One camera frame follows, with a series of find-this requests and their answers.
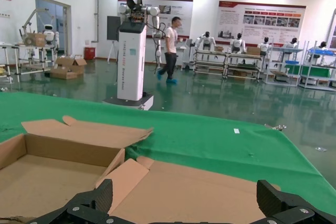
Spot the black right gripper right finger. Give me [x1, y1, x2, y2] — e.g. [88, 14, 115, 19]
[256, 179, 336, 224]

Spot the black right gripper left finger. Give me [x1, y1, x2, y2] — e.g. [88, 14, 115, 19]
[25, 178, 124, 224]

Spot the open brown cardboard box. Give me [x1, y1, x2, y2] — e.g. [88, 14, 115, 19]
[0, 115, 155, 224]
[93, 155, 281, 224]

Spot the flat cardboard box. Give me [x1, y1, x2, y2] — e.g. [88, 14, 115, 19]
[49, 66, 78, 80]

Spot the silver metal clip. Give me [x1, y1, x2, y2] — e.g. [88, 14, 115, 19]
[264, 123, 287, 131]

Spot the green tablecloth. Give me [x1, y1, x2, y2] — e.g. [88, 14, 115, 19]
[0, 91, 336, 224]

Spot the white mobile tower robot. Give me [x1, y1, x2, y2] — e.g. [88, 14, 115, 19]
[102, 0, 169, 111]

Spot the white shelf rack green panel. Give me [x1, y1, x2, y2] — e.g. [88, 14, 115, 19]
[298, 40, 336, 93]

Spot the red bin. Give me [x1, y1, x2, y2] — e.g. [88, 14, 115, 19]
[83, 46, 96, 61]

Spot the white humanoid robot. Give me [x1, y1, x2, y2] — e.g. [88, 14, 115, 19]
[43, 24, 60, 51]
[284, 37, 299, 50]
[195, 31, 217, 51]
[258, 36, 273, 55]
[313, 41, 329, 51]
[230, 32, 247, 52]

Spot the black panel on stand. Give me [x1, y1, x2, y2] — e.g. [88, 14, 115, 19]
[106, 15, 122, 64]

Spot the man in white shirt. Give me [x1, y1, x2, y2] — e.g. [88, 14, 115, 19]
[156, 16, 184, 85]

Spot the grey framed door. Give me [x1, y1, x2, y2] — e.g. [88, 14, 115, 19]
[35, 0, 72, 55]

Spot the wide red white info board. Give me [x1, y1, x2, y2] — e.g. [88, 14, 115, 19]
[218, 0, 307, 47]

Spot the pipe frame roller rack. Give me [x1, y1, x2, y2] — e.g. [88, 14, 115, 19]
[193, 48, 228, 77]
[225, 51, 264, 81]

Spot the white pipe frame workbench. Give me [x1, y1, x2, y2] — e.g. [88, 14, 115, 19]
[0, 42, 58, 83]

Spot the wall info board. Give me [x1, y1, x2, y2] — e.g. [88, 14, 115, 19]
[327, 8, 336, 49]

